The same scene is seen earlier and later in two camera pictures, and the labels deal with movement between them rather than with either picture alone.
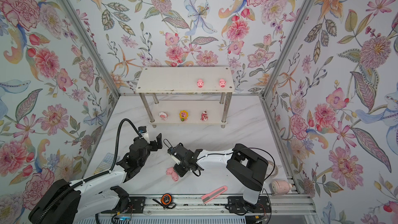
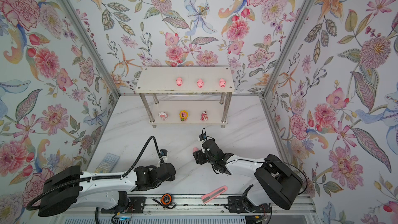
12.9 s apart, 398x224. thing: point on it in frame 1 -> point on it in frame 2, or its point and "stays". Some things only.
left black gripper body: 148,150 -> 171,179
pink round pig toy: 163,115 stays
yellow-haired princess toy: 183,115 stays
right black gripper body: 182,168 -> 204,157
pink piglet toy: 200,83 stays
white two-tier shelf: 152,81 stays
